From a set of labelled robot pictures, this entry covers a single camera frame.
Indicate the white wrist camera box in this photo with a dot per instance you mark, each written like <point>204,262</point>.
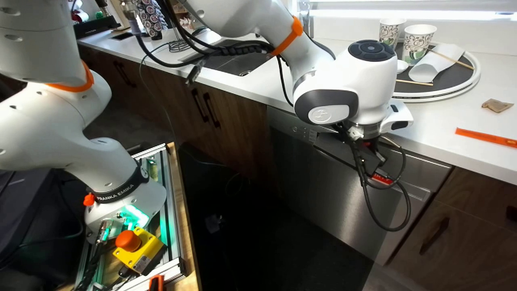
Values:
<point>396,115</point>

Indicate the black flat device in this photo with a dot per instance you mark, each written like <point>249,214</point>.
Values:
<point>123,36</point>

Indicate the brown paper scrap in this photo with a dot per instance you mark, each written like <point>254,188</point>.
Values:
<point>496,105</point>

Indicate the stainless steel dishwasher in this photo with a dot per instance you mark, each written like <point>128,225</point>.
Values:
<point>323,199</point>

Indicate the slim patterned paper cup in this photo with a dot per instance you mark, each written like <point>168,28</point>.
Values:
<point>391,33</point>

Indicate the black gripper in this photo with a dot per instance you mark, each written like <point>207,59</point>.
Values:
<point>369,154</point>

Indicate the steel kitchen sink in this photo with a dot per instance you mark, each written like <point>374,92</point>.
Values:
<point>236,63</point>

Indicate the orange ruler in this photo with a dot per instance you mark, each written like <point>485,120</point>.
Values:
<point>485,138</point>

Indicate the red dirty sign magnet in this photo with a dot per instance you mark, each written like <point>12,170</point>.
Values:
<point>383,181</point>

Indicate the patterned cloth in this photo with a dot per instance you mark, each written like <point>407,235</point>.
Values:
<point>147,15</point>

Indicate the wooden drawer cabinet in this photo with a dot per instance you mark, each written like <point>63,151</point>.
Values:
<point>474,232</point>

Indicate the orange clamp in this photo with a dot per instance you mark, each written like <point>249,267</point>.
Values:
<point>155,283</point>

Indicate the round white-rimmed dark tray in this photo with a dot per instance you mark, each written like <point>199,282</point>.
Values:
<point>458,81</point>

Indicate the wooden board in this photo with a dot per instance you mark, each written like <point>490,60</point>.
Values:
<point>186,232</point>

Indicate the wide patterned paper cup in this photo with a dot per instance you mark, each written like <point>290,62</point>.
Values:
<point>417,46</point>

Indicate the wooden sink cabinet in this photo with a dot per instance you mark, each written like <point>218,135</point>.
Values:
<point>162,107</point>

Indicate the small white bowl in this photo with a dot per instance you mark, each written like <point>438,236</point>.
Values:
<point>403,65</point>

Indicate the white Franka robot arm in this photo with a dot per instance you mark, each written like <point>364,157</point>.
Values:
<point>49,130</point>

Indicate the yellow emergency stop box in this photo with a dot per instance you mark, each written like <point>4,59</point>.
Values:
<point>138,253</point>

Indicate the wooden chopstick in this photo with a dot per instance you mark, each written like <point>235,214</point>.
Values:
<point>417,83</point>
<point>454,60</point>

